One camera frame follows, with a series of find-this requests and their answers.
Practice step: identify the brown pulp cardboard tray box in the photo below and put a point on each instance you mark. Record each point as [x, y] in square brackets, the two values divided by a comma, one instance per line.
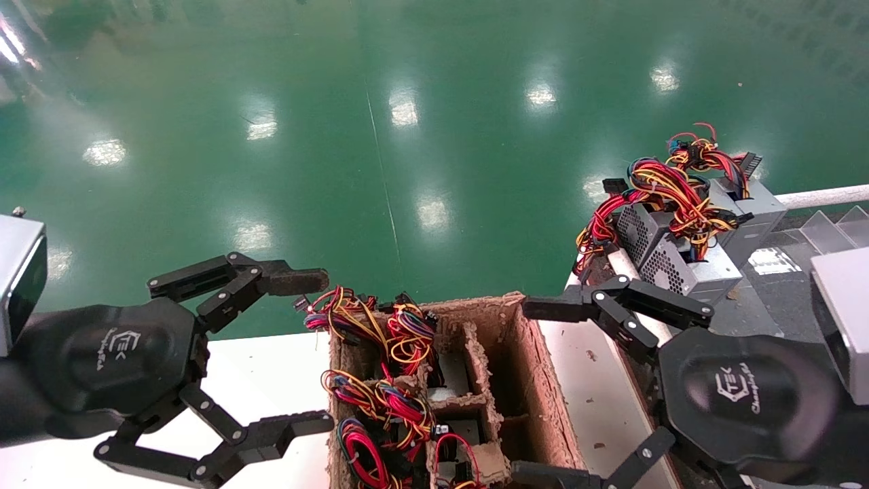
[536, 380]

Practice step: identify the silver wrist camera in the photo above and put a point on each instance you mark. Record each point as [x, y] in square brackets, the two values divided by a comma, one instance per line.
[17, 272]
[848, 319]

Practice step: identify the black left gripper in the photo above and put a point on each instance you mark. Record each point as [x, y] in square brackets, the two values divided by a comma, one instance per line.
[112, 353]

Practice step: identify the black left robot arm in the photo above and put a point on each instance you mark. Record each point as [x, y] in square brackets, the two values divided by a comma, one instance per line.
[13, 407]

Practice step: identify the grey conveyor divider flap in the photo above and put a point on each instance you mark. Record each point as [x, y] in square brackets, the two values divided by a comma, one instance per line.
[857, 221]

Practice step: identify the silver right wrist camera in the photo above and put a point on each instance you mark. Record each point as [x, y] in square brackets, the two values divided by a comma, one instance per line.
[848, 319]

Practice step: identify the black conveyor side strip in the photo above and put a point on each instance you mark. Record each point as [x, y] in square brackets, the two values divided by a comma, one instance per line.
[645, 394]

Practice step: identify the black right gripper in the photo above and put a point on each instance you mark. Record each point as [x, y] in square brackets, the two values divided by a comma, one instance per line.
[747, 394]

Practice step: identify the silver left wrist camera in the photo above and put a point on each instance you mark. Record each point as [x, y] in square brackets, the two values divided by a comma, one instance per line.
[17, 272]

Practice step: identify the dark grey conveyor belt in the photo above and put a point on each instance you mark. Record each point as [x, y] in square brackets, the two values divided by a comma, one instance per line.
[774, 305]

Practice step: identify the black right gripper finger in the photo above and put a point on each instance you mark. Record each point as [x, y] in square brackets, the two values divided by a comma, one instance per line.
[563, 479]

